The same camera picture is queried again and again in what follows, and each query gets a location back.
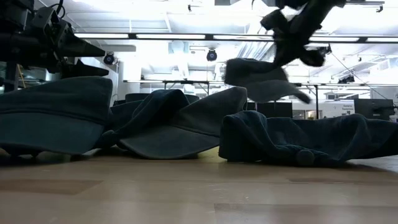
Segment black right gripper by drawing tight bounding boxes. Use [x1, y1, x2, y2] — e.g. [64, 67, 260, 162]
[260, 2, 335, 68]

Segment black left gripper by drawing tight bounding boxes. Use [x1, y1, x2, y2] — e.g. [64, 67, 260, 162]
[29, 29, 110, 80]

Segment grey cap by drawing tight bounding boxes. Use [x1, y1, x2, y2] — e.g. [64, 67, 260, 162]
[223, 57, 312, 105]

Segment black partition panels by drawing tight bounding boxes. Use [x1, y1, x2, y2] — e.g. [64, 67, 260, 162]
[247, 101, 294, 119]

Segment black computer monitor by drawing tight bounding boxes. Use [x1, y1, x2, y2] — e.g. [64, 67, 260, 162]
[353, 98, 395, 121]

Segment long linear ceiling light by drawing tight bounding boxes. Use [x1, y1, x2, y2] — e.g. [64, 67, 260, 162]
[73, 32, 398, 44]

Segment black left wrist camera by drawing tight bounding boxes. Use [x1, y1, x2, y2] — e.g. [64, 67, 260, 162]
[30, 5, 67, 31]

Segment yellow cable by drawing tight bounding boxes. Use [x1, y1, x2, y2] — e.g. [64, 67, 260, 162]
[17, 63, 27, 90]

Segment black ceiling rail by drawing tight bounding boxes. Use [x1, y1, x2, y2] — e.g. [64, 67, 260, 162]
[345, 0, 386, 13]

